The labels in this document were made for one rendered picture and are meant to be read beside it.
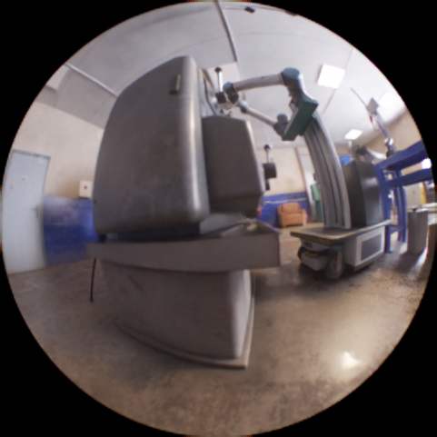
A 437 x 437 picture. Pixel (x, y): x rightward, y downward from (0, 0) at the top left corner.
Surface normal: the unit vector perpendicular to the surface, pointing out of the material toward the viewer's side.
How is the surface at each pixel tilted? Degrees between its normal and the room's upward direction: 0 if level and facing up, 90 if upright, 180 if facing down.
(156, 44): 180
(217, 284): 90
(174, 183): 90
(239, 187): 90
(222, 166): 90
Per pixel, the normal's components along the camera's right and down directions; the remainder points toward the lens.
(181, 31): 0.12, 0.99
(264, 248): -0.26, 0.00
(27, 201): 0.96, -0.12
